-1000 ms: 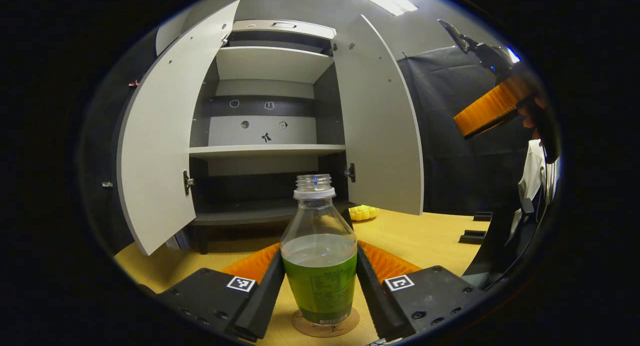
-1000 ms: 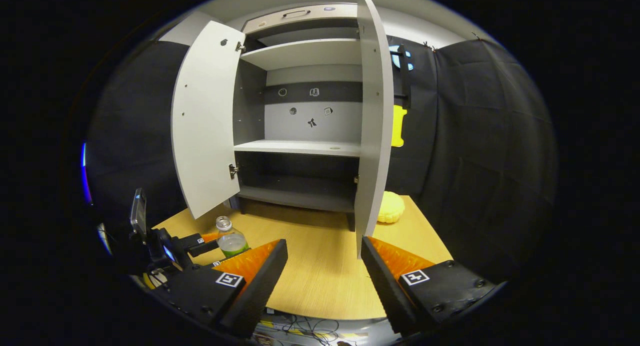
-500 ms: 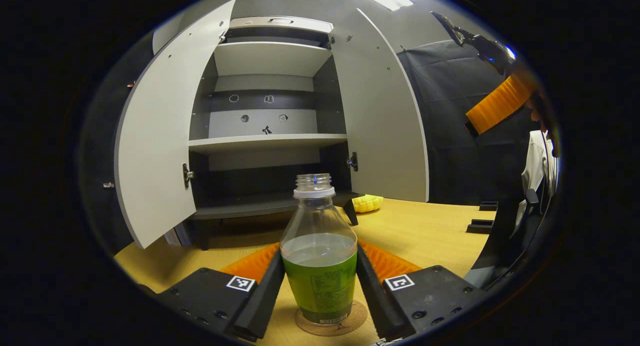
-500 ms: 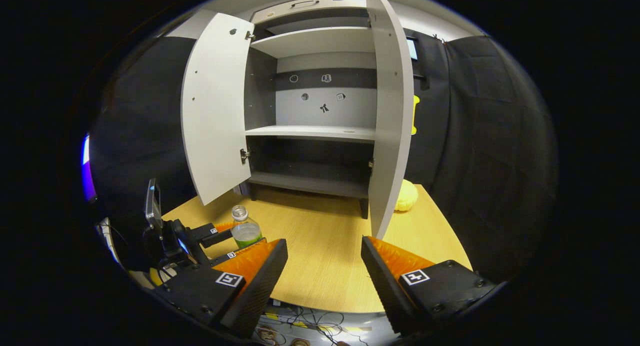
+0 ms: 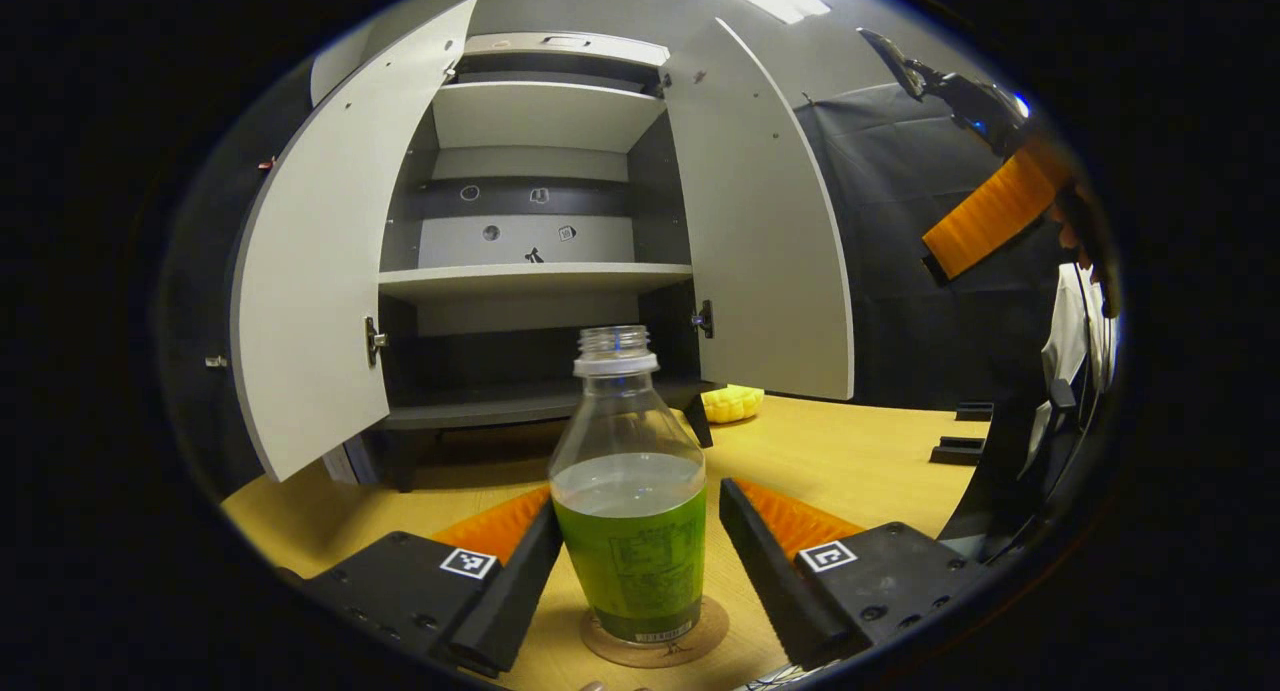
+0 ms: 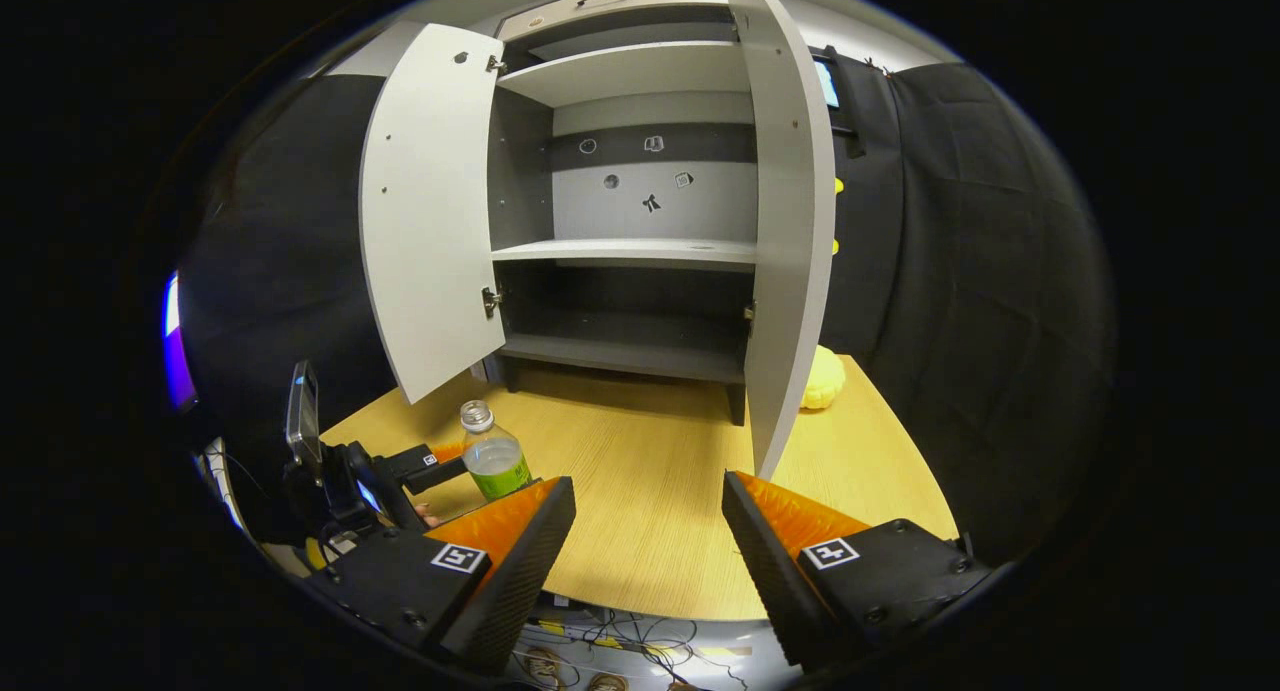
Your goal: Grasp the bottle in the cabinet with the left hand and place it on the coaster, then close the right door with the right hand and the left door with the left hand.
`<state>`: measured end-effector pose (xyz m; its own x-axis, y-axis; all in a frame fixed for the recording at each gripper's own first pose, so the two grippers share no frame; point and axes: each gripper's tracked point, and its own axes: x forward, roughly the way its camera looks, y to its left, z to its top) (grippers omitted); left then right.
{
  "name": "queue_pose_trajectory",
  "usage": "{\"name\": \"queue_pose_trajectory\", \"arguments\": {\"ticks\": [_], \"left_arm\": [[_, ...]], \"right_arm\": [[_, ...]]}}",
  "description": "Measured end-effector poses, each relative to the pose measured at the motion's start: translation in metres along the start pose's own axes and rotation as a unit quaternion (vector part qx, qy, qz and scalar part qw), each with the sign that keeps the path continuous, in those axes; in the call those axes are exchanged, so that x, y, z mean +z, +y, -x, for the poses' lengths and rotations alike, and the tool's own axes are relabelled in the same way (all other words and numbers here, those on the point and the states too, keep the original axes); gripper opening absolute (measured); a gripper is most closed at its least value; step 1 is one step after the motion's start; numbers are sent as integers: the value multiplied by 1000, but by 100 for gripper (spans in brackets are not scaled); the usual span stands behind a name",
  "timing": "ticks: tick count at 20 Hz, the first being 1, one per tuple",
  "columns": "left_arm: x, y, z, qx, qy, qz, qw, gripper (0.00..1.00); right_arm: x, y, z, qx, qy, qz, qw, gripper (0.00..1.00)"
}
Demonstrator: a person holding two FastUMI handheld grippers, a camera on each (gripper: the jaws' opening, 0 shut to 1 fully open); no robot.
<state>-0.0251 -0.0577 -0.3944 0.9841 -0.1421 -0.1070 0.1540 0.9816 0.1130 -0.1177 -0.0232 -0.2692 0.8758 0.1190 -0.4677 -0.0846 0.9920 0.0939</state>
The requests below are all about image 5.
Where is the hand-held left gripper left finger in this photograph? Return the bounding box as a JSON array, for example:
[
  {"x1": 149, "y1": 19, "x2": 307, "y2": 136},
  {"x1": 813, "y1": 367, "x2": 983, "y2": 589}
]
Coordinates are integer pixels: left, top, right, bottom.
[{"x1": 280, "y1": 486, "x2": 564, "y2": 678}]

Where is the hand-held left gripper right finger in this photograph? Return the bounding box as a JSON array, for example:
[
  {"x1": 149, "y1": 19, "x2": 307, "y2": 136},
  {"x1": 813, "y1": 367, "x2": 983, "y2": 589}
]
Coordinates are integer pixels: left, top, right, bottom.
[{"x1": 718, "y1": 477, "x2": 993, "y2": 671}]

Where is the round cork coaster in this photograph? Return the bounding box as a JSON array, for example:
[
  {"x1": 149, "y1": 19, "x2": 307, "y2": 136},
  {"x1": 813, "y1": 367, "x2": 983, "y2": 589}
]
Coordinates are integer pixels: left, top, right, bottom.
[{"x1": 580, "y1": 596, "x2": 730, "y2": 669}]

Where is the clear bottle with green label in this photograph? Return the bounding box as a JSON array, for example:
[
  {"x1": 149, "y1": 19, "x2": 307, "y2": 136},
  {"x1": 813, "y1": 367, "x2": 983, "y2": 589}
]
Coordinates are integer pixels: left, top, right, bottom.
[{"x1": 548, "y1": 325, "x2": 708, "y2": 645}]

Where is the white cabinet door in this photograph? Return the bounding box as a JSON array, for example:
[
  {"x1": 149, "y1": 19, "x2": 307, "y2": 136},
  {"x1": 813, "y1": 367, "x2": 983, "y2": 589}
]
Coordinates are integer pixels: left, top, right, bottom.
[
  {"x1": 230, "y1": 0, "x2": 479, "y2": 484},
  {"x1": 662, "y1": 18, "x2": 856, "y2": 402}
]

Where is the white and grey cabinet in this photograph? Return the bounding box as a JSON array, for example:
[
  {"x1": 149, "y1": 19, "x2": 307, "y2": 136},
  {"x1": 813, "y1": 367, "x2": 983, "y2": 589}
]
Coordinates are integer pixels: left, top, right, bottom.
[{"x1": 375, "y1": 31, "x2": 717, "y2": 492}]

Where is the black phone stand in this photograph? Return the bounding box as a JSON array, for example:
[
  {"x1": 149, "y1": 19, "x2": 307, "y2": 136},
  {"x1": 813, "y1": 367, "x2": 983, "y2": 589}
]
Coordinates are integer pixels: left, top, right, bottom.
[{"x1": 857, "y1": 27, "x2": 1106, "y2": 564}]

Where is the black backdrop cloth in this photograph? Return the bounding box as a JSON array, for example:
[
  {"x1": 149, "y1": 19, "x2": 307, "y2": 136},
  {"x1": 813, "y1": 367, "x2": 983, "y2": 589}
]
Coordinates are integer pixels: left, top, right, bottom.
[
  {"x1": 158, "y1": 61, "x2": 321, "y2": 497},
  {"x1": 798, "y1": 81, "x2": 1066, "y2": 414}
]

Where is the person's white shirt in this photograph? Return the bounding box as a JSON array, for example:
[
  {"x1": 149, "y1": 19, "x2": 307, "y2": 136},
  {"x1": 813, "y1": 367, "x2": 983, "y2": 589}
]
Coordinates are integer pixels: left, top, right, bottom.
[{"x1": 1038, "y1": 264, "x2": 1113, "y2": 444}]

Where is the yellow bumpy toy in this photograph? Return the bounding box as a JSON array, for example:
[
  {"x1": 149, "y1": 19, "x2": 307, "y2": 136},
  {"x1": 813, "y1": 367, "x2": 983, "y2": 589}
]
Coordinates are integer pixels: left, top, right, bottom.
[{"x1": 700, "y1": 384, "x2": 766, "y2": 425}]

